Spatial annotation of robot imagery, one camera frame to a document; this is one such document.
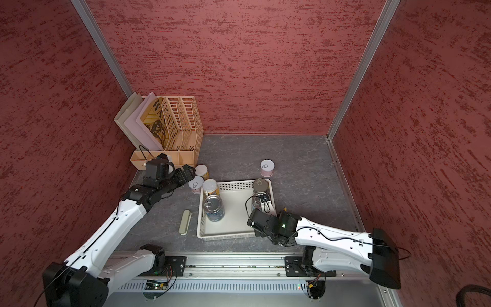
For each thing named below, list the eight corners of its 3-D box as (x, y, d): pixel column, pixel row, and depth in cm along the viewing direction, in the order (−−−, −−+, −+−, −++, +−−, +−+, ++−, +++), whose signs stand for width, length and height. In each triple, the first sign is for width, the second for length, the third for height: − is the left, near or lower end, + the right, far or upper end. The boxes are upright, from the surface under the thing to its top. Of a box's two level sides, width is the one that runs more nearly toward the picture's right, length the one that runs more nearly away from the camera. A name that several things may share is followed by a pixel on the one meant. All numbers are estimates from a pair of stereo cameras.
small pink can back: (260, 177, 103) (261, 171, 98) (260, 165, 108) (260, 159, 104) (274, 177, 103) (275, 171, 99) (273, 165, 108) (274, 159, 104)
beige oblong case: (180, 235, 84) (177, 232, 81) (185, 212, 90) (183, 209, 87) (187, 235, 84) (185, 232, 81) (192, 212, 90) (190, 209, 87)
